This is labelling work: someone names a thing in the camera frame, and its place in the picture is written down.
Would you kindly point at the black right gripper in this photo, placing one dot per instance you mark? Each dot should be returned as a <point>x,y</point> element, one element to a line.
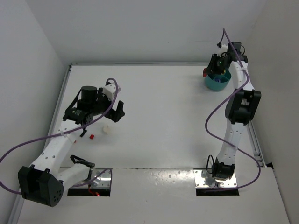
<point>215,69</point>

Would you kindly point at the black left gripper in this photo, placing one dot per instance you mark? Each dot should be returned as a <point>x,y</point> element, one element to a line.
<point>114,112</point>

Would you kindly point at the red lego brick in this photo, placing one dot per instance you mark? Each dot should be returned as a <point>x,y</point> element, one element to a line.
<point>205,72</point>

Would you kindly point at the cream white lego brick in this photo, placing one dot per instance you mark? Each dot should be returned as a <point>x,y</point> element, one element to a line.
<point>106,129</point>

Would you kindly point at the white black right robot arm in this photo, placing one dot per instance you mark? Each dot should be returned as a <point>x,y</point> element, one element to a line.
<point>241,107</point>

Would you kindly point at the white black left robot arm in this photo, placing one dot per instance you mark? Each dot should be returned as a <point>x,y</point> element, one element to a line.
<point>42,182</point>

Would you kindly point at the teal divided round container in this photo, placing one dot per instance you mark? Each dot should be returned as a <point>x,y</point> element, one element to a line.
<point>215,86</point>

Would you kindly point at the black lego brick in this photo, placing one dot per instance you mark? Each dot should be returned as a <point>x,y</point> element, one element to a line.
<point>83,133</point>

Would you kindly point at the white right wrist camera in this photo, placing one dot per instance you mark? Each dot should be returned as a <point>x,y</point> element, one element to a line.
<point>222,49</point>

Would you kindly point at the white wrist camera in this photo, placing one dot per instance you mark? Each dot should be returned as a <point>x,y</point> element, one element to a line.
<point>222,49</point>
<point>110,90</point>

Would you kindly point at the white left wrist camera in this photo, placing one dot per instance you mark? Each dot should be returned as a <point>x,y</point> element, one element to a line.
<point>110,90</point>

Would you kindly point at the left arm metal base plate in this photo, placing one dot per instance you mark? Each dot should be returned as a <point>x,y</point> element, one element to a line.
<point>101,178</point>

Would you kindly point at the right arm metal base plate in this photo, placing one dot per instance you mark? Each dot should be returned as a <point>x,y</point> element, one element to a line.
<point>204,180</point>

